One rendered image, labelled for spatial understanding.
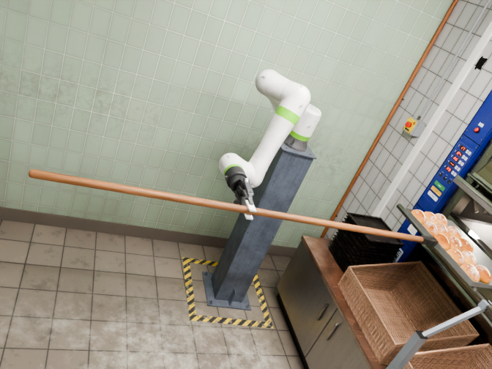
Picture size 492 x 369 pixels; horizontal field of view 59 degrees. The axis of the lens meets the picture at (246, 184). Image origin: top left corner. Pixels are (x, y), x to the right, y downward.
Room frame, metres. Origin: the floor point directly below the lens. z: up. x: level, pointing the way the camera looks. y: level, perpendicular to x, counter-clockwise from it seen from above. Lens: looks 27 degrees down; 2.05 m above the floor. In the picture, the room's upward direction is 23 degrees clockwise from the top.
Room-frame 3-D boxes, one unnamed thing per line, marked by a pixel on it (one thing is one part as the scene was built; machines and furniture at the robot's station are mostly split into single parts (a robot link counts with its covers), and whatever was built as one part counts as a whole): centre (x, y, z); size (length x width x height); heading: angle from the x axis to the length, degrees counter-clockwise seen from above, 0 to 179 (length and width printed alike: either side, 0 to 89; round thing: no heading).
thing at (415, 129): (2.93, -0.87, 1.46); 0.10 x 0.07 x 0.10; 26
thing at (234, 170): (1.71, 0.05, 1.19); 0.12 x 0.06 x 0.09; 116
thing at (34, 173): (1.52, -0.11, 1.19); 1.71 x 0.03 x 0.03; 116
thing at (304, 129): (2.40, -0.16, 1.36); 0.16 x 0.13 x 0.19; 73
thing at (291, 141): (2.44, -0.15, 1.23); 0.26 x 0.15 x 0.06; 23
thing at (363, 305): (2.01, -1.07, 0.72); 0.56 x 0.49 x 0.28; 24
